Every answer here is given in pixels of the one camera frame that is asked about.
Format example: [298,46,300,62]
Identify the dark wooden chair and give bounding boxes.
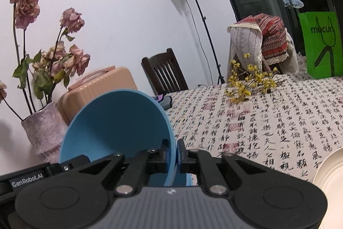
[141,48,189,96]

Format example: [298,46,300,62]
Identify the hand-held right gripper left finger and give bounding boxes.
[78,138,172,197]

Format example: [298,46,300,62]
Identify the green paper bag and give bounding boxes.
[299,12,343,79]

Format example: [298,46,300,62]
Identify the cream round plate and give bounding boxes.
[312,148,343,229]

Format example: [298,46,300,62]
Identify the blue bowl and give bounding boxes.
[59,89,193,187]

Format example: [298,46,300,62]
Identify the yellow flower branches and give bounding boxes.
[224,52,287,104]

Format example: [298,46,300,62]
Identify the pink suitcase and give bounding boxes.
[56,66,138,125]

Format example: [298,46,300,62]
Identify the black light stand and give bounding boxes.
[189,0,226,85]

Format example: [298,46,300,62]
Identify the dried pink rose bouquet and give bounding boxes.
[0,0,92,122]

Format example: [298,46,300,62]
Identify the grey purple pouch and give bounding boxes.
[154,94,172,111]

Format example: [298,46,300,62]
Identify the pink textured vase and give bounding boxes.
[21,102,69,164]

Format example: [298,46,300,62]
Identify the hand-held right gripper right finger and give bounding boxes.
[177,139,268,197]

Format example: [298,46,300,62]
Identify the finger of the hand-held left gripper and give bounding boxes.
[59,155,92,174]

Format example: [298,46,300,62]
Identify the red patterned throw blanket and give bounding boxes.
[227,14,290,73]

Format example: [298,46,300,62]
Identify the thin black cable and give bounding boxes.
[185,0,215,85]

